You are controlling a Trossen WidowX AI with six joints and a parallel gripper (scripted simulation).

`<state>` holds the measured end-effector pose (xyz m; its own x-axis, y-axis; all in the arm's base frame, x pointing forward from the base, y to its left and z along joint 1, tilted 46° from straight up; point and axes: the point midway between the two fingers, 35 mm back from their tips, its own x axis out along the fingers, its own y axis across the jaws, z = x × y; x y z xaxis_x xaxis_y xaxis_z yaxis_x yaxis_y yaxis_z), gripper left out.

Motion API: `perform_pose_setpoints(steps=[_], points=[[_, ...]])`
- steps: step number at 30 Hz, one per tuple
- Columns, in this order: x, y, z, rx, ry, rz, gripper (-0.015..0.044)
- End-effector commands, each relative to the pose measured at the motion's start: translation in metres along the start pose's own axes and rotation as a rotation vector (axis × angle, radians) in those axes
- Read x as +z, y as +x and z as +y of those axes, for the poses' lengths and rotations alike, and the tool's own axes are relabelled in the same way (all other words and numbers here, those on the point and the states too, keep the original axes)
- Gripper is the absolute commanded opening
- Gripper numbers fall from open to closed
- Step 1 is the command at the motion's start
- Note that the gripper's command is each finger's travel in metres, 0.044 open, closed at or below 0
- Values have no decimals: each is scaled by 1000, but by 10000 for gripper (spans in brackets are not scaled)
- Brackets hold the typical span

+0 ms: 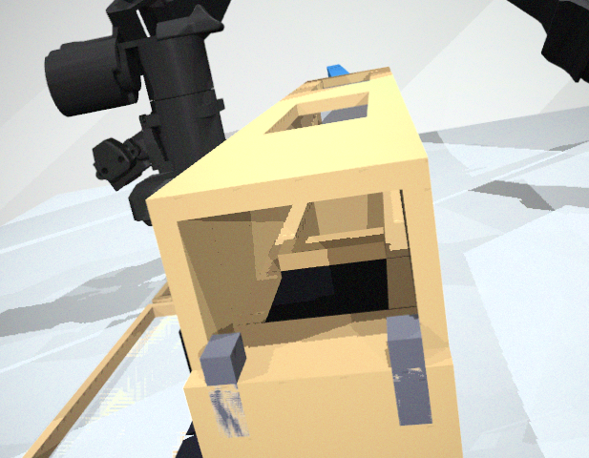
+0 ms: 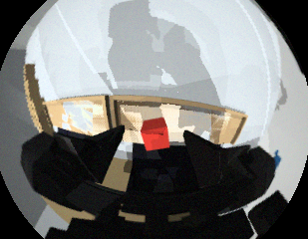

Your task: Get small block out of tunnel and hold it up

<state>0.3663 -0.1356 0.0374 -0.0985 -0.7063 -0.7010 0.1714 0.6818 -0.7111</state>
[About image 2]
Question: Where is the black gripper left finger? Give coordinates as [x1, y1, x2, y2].
[53, 124, 125, 184]

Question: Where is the tan wooden bar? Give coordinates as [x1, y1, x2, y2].
[23, 63, 37, 127]
[26, 79, 43, 132]
[31, 97, 54, 136]

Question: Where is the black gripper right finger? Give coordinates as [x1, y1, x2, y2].
[182, 129, 250, 188]

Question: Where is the red block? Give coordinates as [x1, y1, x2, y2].
[141, 117, 169, 151]

